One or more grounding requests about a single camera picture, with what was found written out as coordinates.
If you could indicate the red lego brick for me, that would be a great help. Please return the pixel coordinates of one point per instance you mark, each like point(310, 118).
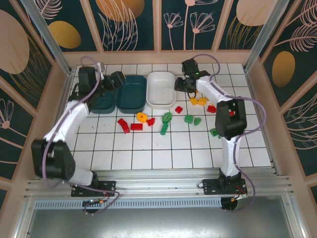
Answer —
point(211, 108)
point(231, 113)
point(126, 129)
point(136, 127)
point(150, 121)
point(178, 109)
point(121, 121)

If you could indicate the aluminium frame post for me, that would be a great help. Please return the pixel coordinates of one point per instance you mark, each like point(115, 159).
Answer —
point(268, 32)
point(47, 32)

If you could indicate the shiny metal sheet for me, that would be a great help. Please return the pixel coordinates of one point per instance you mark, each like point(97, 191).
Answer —
point(161, 223)

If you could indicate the teal plastic container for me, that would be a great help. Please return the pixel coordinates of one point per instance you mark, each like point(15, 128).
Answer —
point(131, 96)
point(106, 105)

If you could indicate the aluminium side rail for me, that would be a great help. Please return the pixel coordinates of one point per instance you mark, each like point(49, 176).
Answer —
point(70, 79)
point(255, 99)

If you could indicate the white plastic container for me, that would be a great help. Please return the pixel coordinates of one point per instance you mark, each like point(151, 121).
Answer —
point(161, 91)

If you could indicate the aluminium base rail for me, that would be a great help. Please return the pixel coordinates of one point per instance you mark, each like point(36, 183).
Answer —
point(161, 181)

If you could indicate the green long lego brick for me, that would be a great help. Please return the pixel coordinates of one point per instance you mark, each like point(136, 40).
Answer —
point(164, 129)

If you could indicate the green oval lego with sticker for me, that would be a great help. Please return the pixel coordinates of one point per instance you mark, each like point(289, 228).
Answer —
point(167, 116)

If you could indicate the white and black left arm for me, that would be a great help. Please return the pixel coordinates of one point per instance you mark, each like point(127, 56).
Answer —
point(67, 124)

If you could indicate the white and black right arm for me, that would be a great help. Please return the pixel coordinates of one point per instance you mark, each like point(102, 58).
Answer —
point(229, 158)

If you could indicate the yellow lego brick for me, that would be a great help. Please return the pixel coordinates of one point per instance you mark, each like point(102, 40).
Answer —
point(194, 101)
point(203, 101)

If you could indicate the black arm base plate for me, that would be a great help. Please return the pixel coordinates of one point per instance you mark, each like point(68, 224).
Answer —
point(106, 188)
point(210, 186)

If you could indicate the yellow round lego piece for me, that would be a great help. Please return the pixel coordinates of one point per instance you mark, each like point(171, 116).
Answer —
point(142, 117)

